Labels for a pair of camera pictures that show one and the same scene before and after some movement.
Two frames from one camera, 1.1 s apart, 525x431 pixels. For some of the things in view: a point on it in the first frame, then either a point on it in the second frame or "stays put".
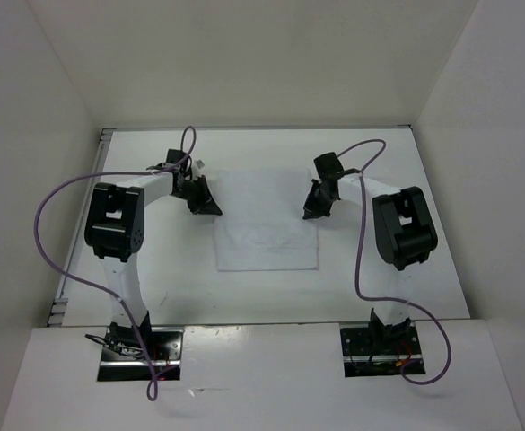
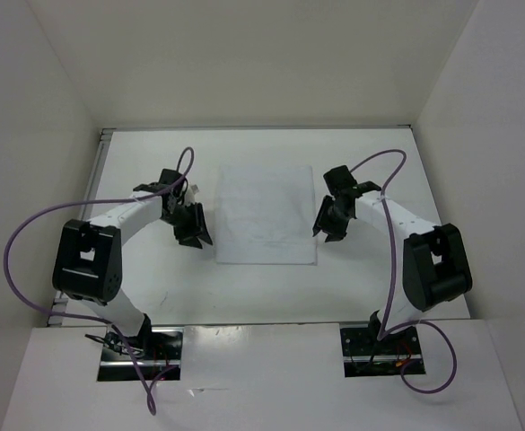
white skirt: x=261 y=225 stays put
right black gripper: x=312 y=210 → x=335 y=232
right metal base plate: x=380 y=352 stays put
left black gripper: x=205 y=204 → x=196 y=230
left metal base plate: x=123 y=357 stays put
